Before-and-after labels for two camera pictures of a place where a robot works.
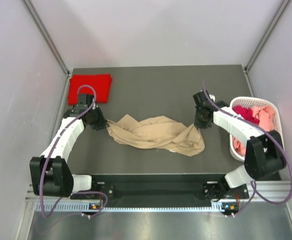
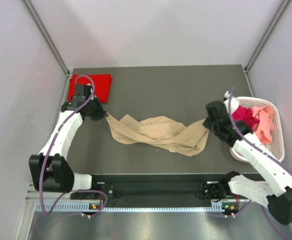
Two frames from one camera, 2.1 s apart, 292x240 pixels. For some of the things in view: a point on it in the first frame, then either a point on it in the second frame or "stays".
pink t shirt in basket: x=266 y=115 stays
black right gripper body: x=199 y=121 to x=210 y=124
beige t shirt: x=159 y=133 stays
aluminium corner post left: x=28 y=4 stays
